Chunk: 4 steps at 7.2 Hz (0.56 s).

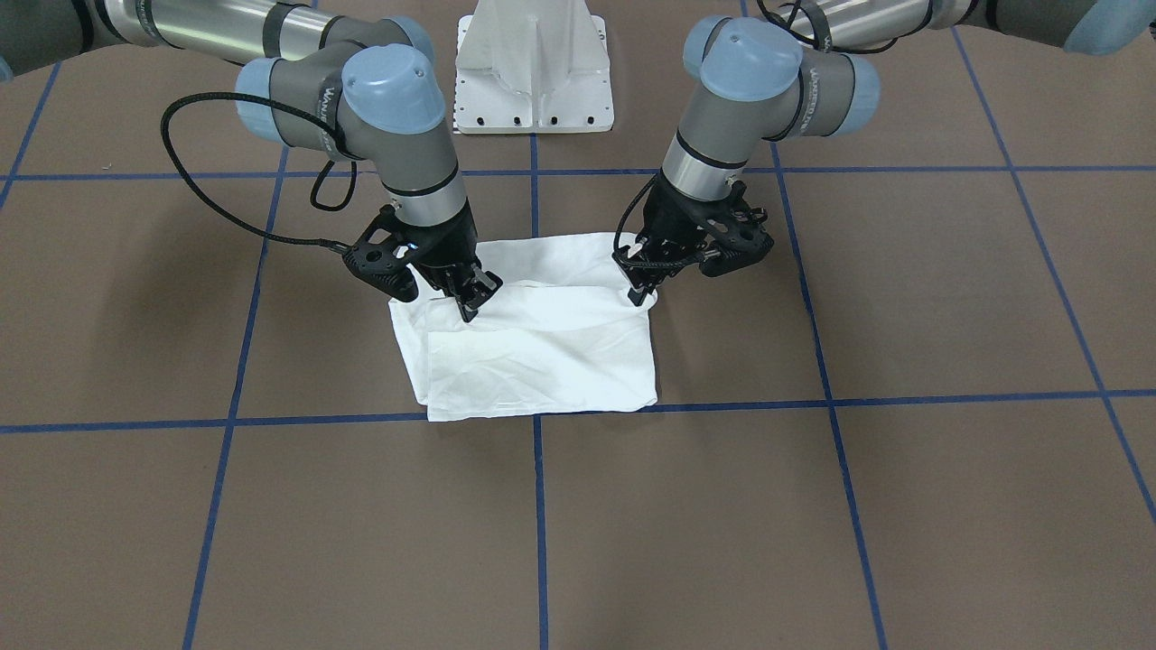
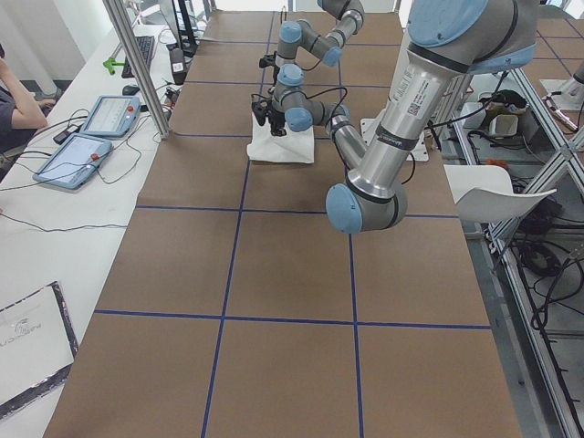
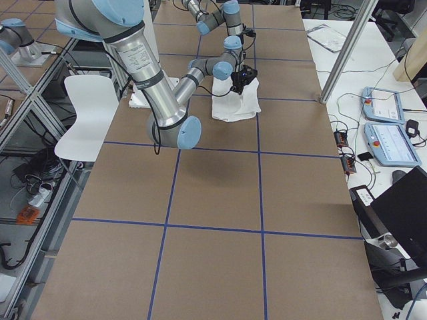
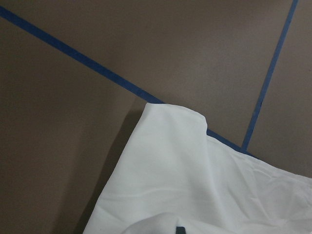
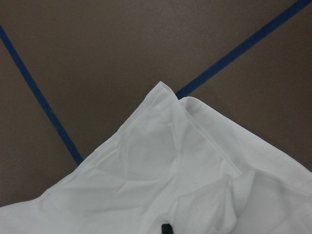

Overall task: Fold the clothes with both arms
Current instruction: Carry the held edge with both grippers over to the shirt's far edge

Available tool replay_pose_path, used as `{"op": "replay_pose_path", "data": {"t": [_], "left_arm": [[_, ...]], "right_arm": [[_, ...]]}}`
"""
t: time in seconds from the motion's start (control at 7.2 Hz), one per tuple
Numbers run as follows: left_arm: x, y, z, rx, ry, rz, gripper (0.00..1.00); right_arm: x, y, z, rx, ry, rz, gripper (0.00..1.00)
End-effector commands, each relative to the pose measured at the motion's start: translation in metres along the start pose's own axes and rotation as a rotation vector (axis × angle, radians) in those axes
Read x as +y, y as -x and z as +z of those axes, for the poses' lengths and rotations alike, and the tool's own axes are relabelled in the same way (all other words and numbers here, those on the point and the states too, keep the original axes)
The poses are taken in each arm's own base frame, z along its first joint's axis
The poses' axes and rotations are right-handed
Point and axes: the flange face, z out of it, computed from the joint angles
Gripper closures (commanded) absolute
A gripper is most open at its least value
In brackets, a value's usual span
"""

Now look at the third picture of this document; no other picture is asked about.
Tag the blue teach pendant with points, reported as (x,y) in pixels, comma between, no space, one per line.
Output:
(390,145)
(382,105)

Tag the upper blue teach pendant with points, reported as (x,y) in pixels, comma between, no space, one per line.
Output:
(382,105)

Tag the black power strip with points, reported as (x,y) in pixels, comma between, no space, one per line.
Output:
(346,153)

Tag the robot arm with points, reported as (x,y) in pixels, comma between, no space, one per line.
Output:
(227,13)
(120,24)

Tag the lower blue teach pendant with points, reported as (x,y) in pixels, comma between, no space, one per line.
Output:
(390,145)

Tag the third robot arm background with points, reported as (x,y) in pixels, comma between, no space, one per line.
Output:
(17,42)

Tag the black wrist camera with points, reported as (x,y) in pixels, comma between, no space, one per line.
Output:
(249,32)

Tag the white plastic chair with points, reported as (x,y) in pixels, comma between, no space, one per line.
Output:
(95,102)

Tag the white paper in sleeve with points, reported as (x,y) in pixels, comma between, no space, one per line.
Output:
(327,37)

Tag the white long-sleeve printed shirt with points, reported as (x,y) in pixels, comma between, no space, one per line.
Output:
(233,107)

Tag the aluminium frame post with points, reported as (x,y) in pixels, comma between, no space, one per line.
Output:
(352,38)

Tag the black laptop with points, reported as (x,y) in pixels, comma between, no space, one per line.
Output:
(402,209)

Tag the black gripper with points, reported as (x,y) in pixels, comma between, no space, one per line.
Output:
(237,80)

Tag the orange box under table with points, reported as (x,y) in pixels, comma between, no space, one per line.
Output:
(27,215)

